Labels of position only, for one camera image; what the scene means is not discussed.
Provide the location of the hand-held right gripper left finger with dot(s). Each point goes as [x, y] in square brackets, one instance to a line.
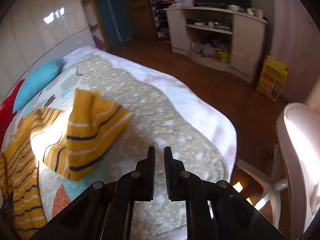
[151, 177]

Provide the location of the teal door panel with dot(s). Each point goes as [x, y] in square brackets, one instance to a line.
[112, 17]

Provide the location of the white mug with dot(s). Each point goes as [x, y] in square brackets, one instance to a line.
[234, 7]

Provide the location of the cream television cabinet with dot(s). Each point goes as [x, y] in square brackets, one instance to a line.
[247, 42]

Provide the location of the glossy white wardrobe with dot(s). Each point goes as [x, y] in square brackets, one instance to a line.
[50, 30]

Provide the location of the white plastic chair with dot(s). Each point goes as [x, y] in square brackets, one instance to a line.
[295, 142]

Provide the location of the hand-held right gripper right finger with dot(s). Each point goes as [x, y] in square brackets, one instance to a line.
[170, 180]

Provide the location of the pile of clothes on rack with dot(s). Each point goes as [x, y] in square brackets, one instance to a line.
[160, 10]

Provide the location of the blue pillow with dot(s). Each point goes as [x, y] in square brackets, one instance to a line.
[37, 80]

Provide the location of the cream jar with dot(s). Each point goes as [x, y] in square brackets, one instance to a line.
[259, 13]

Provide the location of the yellow cardboard box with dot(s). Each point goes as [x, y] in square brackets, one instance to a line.
[272, 80]

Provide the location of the yellow container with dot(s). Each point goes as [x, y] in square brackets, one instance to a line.
[222, 55]

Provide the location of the wooden door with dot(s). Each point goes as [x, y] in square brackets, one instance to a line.
[140, 17]

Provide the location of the patterned beige quilt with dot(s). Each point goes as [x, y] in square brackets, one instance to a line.
[150, 120]

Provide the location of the red embroidered pillow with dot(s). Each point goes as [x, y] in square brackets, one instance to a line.
[7, 110]

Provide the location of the metal pot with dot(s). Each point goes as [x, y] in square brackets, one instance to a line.
[208, 50]

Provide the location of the yellow striped knit garment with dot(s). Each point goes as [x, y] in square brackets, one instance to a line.
[97, 130]

